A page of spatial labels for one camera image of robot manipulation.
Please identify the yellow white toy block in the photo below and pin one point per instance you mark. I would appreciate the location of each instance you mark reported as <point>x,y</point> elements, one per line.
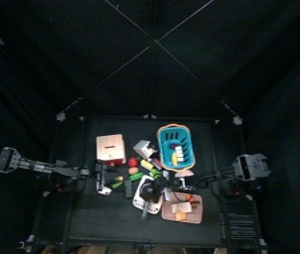
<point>146,164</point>

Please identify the beige toy egg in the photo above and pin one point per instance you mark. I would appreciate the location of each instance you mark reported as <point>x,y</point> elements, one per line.
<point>132,170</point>

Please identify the red toy tomato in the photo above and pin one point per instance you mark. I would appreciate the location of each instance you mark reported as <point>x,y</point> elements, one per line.
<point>132,162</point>

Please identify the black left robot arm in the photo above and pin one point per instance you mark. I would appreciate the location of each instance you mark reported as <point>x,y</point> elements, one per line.
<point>37,165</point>

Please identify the black rectangular bar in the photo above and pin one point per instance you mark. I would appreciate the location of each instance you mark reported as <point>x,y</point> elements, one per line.
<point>127,189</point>

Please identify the green toy food piece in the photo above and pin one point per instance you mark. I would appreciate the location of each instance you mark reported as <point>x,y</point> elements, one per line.
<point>116,185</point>

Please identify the red white striped toy food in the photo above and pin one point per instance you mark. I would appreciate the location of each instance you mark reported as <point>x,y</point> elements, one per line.
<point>155,163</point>

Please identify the teal basket orange rim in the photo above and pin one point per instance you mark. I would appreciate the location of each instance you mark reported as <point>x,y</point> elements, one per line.
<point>163,139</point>

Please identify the pink plastic tray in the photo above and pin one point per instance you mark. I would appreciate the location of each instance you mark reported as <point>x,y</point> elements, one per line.
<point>174,212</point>

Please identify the yellow toy banana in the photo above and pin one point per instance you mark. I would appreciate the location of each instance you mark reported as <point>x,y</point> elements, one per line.
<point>174,159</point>

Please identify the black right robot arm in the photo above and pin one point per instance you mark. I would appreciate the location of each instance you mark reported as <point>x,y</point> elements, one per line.
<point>247,167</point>

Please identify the orange toy food piece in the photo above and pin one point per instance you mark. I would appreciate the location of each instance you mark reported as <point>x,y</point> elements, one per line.
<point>194,200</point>

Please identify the white toy food block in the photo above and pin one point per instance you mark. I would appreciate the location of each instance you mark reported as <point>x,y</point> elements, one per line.
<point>180,207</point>

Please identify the white segmented toy food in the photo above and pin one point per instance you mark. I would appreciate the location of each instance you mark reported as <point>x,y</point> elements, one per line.
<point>179,153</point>

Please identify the white knife block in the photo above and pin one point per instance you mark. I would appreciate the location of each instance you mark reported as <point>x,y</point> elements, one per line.
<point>143,149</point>

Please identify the green toy vegetable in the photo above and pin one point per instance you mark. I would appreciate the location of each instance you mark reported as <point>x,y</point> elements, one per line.
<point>154,172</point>
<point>135,177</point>

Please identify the yellow orange toy food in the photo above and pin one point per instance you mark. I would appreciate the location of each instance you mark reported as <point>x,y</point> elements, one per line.
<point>179,216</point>

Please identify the yellow toy food piece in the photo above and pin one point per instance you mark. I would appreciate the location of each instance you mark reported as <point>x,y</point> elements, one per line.
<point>119,178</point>

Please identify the purple toy food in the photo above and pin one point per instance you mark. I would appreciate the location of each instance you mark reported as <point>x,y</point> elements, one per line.
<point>172,145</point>

